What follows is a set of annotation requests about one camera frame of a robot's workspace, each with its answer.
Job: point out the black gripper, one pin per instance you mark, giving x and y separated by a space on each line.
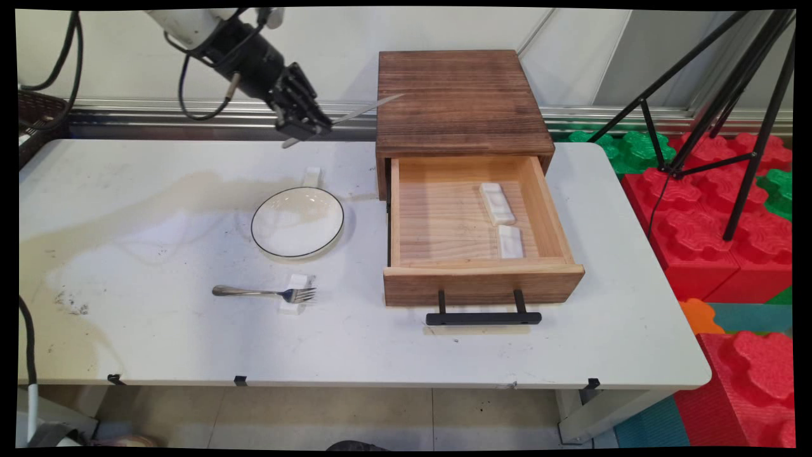
250 63

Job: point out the silver table knife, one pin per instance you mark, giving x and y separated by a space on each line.
368 108

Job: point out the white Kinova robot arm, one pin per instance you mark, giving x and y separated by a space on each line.
190 25

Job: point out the white ceramic cutlery rest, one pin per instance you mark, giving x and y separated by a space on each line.
312 176
295 308

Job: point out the white plate with black rim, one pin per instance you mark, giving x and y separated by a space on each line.
297 222

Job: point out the dark brown wooden cabinet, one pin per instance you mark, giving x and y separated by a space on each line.
457 95

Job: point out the silver fork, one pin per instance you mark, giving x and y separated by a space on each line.
254 292

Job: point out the long white ceramic rest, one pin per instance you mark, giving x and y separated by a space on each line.
497 203

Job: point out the short white ceramic rest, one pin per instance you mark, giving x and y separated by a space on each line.
510 242

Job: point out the green foam block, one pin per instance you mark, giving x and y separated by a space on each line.
780 190
634 149

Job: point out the large red foam block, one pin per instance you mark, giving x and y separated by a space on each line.
691 254

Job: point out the white table leg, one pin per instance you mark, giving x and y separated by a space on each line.
596 416

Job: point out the orange foam piece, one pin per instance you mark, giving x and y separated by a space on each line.
698 317

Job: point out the black tripod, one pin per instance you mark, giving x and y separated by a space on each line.
755 154

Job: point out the teal foam mat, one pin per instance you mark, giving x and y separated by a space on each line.
653 425
748 317

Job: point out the aluminium wall rail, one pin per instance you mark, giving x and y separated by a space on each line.
571 117

